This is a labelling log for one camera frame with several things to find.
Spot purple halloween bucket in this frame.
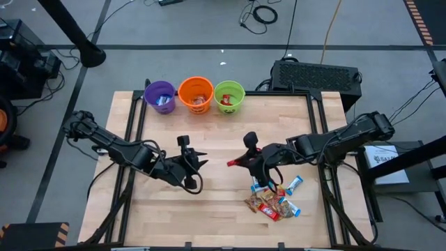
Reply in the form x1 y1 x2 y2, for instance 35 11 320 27
143 80 177 115

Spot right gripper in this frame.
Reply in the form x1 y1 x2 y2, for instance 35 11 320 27
238 131 291 188

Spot black orange floor machine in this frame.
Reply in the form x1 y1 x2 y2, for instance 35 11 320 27
0 96 31 169

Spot black hanging cable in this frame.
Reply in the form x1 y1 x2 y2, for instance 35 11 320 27
280 0 300 61

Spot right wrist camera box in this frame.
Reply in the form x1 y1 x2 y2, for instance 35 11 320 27
263 144 289 167

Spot black metal stand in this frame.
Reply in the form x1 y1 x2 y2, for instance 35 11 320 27
355 134 446 224

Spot black hazard striped mat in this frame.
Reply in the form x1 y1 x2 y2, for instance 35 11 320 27
0 222 70 251
403 0 446 47

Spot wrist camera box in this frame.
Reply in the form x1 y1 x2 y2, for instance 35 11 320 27
160 157 187 184
263 144 289 167

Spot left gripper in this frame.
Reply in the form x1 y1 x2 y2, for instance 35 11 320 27
153 135 210 195

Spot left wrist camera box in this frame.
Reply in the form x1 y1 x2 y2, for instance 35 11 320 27
160 157 187 184

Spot black equipment rack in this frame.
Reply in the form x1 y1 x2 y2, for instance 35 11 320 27
0 18 63 101

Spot yellow hanging cable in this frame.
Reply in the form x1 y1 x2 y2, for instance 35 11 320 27
319 0 344 66

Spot black coiled floor cable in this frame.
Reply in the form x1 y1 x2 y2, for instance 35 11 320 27
238 0 279 36

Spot green halloween bucket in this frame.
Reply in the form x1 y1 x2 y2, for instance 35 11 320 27
213 80 247 116

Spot black table frame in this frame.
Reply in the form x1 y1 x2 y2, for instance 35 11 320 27
79 89 379 249

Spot orange halloween bucket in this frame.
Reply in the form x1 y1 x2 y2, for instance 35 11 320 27
177 76 215 115

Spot white printed paper sheet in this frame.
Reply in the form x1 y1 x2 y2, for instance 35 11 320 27
363 144 410 186

